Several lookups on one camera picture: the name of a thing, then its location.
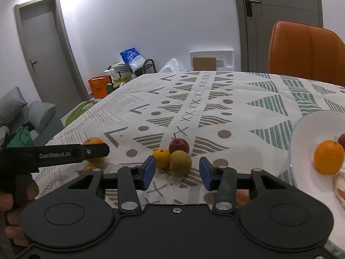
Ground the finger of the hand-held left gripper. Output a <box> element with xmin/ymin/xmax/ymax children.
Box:
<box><xmin>72</xmin><ymin>143</ymin><xmax>110</xmax><ymax>163</ymax></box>

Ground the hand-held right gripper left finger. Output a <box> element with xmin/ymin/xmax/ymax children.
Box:
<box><xmin>66</xmin><ymin>156</ymin><xmax>157</xmax><ymax>211</ymax></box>

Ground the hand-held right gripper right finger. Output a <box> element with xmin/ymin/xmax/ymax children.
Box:
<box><xmin>199</xmin><ymin>156</ymin><xmax>295</xmax><ymax>212</ymax></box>

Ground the large orange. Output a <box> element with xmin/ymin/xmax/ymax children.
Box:
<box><xmin>314</xmin><ymin>140</ymin><xmax>345</xmax><ymax>175</ymax></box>
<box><xmin>82</xmin><ymin>137</ymin><xmax>106</xmax><ymax>164</ymax></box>

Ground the small yellow tangerine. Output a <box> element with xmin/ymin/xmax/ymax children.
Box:
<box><xmin>152</xmin><ymin>148</ymin><xmax>171</xmax><ymax>169</ymax></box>

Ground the green round fruit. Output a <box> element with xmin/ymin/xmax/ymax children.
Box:
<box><xmin>169</xmin><ymin>150</ymin><xmax>193</xmax><ymax>176</ymax></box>

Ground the red apple with stem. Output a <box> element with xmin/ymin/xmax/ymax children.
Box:
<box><xmin>168</xmin><ymin>133</ymin><xmax>190</xmax><ymax>154</ymax></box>

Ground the peeled tangerine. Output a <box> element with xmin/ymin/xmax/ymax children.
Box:
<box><xmin>236</xmin><ymin>189</ymin><xmax>251</xmax><ymax>204</ymax></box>

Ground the white plate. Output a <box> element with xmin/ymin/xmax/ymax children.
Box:
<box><xmin>290</xmin><ymin>110</ymin><xmax>345</xmax><ymax>254</ymax></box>

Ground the peeled pomelo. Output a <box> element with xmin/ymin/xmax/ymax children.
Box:
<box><xmin>334</xmin><ymin>171</ymin><xmax>345</xmax><ymax>208</ymax></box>

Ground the person's left hand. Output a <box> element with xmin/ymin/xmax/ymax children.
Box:
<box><xmin>0</xmin><ymin>174</ymin><xmax>39</xmax><ymax>246</ymax></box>

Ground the green cloth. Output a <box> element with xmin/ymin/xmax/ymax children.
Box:
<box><xmin>10</xmin><ymin>123</ymin><xmax>34</xmax><ymax>147</ymax></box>

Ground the grey sofa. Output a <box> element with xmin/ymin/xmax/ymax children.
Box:
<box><xmin>0</xmin><ymin>87</ymin><xmax>65</xmax><ymax>149</ymax></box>

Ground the grey cushion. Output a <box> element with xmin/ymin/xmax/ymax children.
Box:
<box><xmin>28</xmin><ymin>101</ymin><xmax>56</xmax><ymax>134</ymax></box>
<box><xmin>0</xmin><ymin>87</ymin><xmax>28</xmax><ymax>127</ymax></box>

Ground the green floor mat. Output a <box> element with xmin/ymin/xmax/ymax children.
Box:
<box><xmin>65</xmin><ymin>100</ymin><xmax>98</xmax><ymax>127</ymax></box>

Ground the orange paper bag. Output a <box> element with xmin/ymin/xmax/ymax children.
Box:
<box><xmin>88</xmin><ymin>76</ymin><xmax>111</xmax><ymax>99</ymax></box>

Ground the patterned tablecloth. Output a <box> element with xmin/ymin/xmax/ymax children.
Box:
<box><xmin>32</xmin><ymin>71</ymin><xmax>345</xmax><ymax>208</ymax></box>

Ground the black shoe rack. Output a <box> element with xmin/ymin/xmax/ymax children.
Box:
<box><xmin>107</xmin><ymin>58</ymin><xmax>157</xmax><ymax>83</ymax></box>

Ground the blue and white plastic bag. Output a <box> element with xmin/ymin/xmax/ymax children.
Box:
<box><xmin>119</xmin><ymin>48</ymin><xmax>146</xmax><ymax>73</ymax></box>

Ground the clear plastic bag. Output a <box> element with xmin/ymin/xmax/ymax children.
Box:
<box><xmin>159</xmin><ymin>58</ymin><xmax>186</xmax><ymax>73</ymax></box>

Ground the brown cardboard sheet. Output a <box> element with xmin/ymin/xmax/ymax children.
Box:
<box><xmin>193</xmin><ymin>57</ymin><xmax>217</xmax><ymax>71</ymax></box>

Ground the grey interior door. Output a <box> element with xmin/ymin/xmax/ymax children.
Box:
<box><xmin>14</xmin><ymin>0</ymin><xmax>90</xmax><ymax>107</ymax></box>
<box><xmin>232</xmin><ymin>0</ymin><xmax>324</xmax><ymax>72</ymax></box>

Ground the white foam tray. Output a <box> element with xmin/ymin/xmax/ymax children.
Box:
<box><xmin>189</xmin><ymin>50</ymin><xmax>234</xmax><ymax>71</ymax></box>

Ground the orange chair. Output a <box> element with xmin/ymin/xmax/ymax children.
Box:
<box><xmin>268</xmin><ymin>20</ymin><xmax>345</xmax><ymax>88</ymax></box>

